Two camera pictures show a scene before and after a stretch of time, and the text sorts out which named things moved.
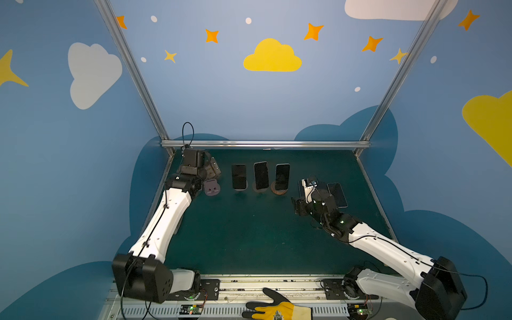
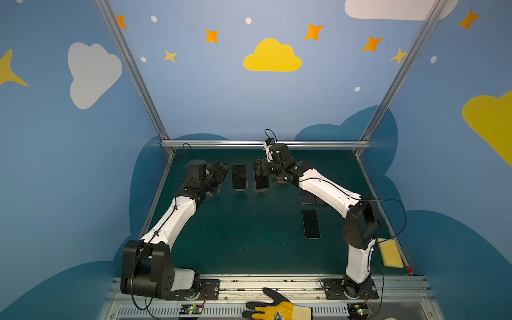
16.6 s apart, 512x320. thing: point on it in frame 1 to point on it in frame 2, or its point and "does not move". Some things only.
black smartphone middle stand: [261, 175] does not move
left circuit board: [191, 309] does not move
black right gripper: [306, 205] to [263, 165]
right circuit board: [359, 311] does not move
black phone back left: [239, 177] does not move
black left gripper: [209, 172] to [220, 171]
